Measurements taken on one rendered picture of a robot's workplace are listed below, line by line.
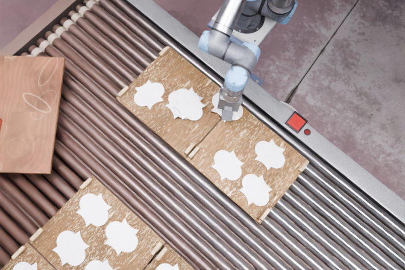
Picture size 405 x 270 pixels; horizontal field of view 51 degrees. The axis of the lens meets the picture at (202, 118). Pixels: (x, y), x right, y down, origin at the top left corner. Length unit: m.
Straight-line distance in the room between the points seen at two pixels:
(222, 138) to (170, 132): 0.23
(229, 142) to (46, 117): 0.77
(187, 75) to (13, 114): 0.75
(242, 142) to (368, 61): 1.67
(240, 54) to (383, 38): 2.05
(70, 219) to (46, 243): 0.12
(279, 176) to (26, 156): 1.04
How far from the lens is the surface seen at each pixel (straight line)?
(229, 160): 1.81
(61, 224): 1.83
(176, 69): 1.94
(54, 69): 1.90
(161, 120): 1.85
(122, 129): 1.88
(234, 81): 1.44
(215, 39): 1.53
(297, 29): 3.24
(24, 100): 1.88
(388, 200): 2.01
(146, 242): 1.77
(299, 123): 1.93
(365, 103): 3.16
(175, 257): 1.77
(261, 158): 1.83
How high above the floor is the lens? 2.70
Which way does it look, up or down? 72 degrees down
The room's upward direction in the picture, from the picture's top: 10 degrees clockwise
